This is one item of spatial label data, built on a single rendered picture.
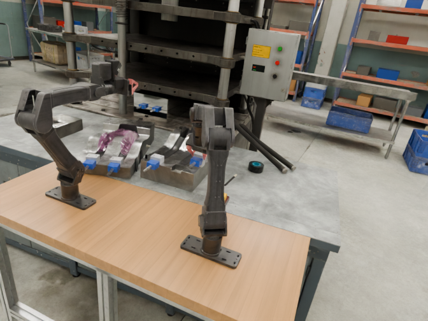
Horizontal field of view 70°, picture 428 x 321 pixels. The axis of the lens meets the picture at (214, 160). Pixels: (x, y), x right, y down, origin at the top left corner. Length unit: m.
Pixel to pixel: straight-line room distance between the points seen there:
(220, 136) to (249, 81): 1.15
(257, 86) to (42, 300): 1.76
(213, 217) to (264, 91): 1.21
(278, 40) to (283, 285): 1.41
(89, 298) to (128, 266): 1.02
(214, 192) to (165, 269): 0.28
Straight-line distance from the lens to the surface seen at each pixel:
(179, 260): 1.02
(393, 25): 7.69
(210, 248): 1.01
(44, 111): 1.08
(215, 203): 0.96
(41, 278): 2.18
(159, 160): 1.37
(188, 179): 1.33
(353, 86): 4.59
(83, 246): 1.09
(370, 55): 7.69
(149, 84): 2.24
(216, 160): 0.92
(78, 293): 2.05
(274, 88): 2.00
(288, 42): 1.97
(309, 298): 1.50
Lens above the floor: 1.50
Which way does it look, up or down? 25 degrees down
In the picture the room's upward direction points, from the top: 7 degrees clockwise
